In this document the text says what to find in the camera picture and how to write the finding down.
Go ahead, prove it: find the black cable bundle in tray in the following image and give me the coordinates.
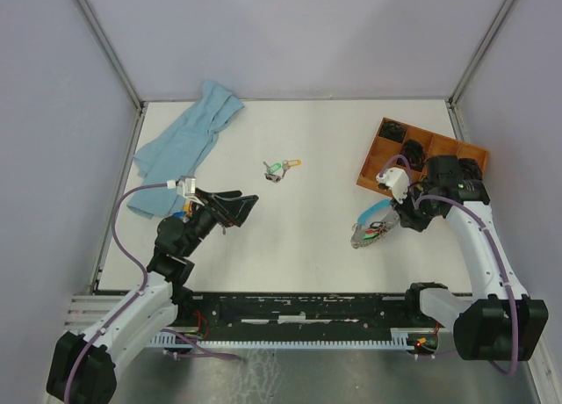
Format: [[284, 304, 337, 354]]
[[458, 157, 483, 181]]

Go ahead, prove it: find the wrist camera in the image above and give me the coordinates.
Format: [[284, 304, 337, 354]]
[[166, 176, 197, 199], [376, 167, 410, 204]]

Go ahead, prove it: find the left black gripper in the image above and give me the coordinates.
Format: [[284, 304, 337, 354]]
[[181, 187, 258, 256]]

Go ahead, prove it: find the yellow tagged key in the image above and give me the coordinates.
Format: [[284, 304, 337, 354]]
[[282, 159, 302, 177]]

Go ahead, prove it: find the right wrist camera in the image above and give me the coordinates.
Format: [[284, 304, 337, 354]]
[[376, 167, 410, 204]]

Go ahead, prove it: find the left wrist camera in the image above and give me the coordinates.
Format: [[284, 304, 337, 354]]
[[166, 176, 197, 199]]

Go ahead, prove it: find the light blue cloth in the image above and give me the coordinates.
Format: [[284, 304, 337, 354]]
[[126, 79, 245, 220]]

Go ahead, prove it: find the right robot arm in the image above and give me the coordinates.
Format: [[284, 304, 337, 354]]
[[377, 155, 549, 367]]

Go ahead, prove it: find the orange wooden compartment tray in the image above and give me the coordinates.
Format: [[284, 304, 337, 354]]
[[357, 118, 489, 195]]

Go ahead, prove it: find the colourful cable bundle in tray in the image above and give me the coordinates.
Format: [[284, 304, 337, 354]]
[[402, 140, 428, 164]]

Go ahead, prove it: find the white slotted cable duct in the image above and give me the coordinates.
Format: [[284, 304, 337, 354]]
[[148, 323, 413, 350]]

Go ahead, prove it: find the large keyring with blue handle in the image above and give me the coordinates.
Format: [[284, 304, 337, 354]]
[[350, 199, 400, 249]]

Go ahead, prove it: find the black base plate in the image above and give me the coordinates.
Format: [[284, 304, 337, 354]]
[[174, 292, 436, 329]]

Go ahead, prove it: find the aluminium frame rail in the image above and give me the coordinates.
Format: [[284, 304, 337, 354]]
[[64, 295, 123, 332]]

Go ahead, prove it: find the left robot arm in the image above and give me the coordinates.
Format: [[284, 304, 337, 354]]
[[46, 179, 259, 403]]

